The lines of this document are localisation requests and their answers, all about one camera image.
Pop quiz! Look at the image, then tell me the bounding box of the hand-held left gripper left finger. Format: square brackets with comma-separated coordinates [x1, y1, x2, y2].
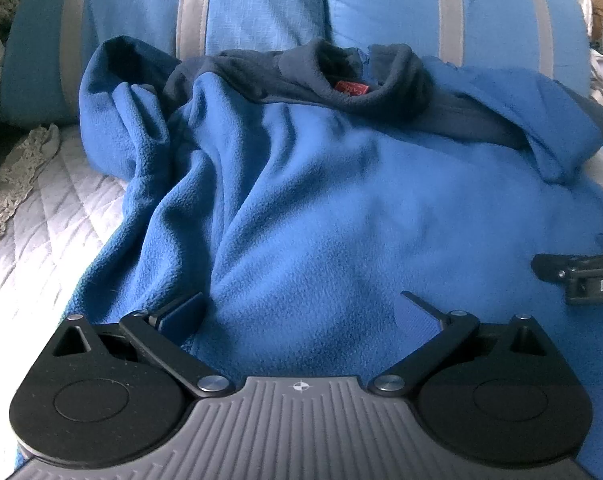
[52, 292, 236, 398]

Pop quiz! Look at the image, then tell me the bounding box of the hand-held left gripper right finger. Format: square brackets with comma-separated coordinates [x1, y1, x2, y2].
[369, 291, 553, 397]

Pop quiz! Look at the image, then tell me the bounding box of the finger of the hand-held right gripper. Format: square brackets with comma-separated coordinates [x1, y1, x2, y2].
[531, 232, 603, 282]

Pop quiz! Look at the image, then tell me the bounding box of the blue fleece jacket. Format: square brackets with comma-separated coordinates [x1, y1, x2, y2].
[64, 35, 603, 480]

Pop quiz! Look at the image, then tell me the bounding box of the white quilted bedspread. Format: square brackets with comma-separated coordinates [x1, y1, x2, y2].
[0, 122, 132, 480]

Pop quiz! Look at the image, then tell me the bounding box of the beige lace cloth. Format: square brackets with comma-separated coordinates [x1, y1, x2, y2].
[0, 125, 62, 251]

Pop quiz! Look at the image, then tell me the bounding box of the blue pillow with grey stripes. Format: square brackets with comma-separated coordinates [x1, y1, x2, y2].
[324, 0, 592, 91]
[0, 0, 332, 126]

